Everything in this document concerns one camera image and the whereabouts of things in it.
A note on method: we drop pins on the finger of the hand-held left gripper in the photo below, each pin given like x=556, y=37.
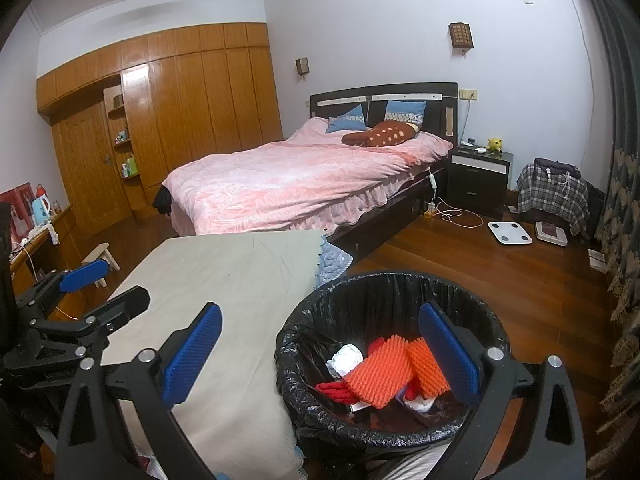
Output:
x=125, y=305
x=80, y=275

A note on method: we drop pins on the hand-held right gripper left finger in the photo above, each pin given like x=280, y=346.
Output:
x=192, y=355

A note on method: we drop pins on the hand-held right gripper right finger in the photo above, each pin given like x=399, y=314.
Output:
x=450, y=355

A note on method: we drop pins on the orange foam net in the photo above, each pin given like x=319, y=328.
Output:
x=375, y=375
x=427, y=365

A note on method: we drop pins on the red plastic bag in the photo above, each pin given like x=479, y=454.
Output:
x=414, y=389

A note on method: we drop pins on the white tissue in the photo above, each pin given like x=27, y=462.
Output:
x=345, y=357
x=420, y=403

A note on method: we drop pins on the red cloth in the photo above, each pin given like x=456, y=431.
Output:
x=332, y=390

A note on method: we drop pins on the black lined trash bin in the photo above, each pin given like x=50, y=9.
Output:
x=320, y=310

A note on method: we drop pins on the small white stool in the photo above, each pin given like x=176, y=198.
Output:
x=112, y=255

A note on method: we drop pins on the wooden side cabinet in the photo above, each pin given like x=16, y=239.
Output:
x=62, y=240

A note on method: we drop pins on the white hanging cloth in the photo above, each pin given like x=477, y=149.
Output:
x=51, y=232

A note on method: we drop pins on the light blue kettle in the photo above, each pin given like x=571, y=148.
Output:
x=41, y=207

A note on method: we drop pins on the red bottle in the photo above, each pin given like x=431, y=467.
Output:
x=41, y=190

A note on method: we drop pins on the black cloth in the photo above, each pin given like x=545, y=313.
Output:
x=162, y=200

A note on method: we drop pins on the green bottle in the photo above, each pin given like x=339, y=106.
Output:
x=129, y=165

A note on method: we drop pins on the white bathroom scale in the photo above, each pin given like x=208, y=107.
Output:
x=509, y=232

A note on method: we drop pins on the blue quilted cloth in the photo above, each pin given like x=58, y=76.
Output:
x=332, y=260

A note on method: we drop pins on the scale with dark centre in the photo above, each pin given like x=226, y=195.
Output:
x=550, y=232

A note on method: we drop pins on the small white box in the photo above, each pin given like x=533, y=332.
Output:
x=597, y=259

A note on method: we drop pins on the dark nightstand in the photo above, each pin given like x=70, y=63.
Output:
x=480, y=180

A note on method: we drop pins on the plaid covered bag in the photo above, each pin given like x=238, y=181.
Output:
x=552, y=195

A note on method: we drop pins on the bed with pink cover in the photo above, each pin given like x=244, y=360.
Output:
x=300, y=180

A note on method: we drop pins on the yellow plush toy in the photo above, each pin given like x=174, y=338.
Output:
x=494, y=145

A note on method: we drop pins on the dark clothing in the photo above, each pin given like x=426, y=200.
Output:
x=555, y=166

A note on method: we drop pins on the wooden wardrobe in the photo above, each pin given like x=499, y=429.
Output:
x=200, y=95

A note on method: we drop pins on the brown dotted pillow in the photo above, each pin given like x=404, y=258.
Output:
x=380, y=135

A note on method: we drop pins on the blue pillow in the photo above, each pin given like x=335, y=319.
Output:
x=346, y=121
x=404, y=112

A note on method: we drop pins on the dark patterned curtain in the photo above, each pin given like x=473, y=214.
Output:
x=620, y=160

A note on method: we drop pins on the red photo frame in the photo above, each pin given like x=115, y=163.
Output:
x=20, y=210

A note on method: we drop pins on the dark wooden bed frame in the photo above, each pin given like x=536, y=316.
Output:
x=440, y=105

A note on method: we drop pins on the wall socket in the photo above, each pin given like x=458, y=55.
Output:
x=468, y=93

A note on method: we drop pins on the wooden wall lamp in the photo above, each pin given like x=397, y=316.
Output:
x=460, y=35
x=301, y=66

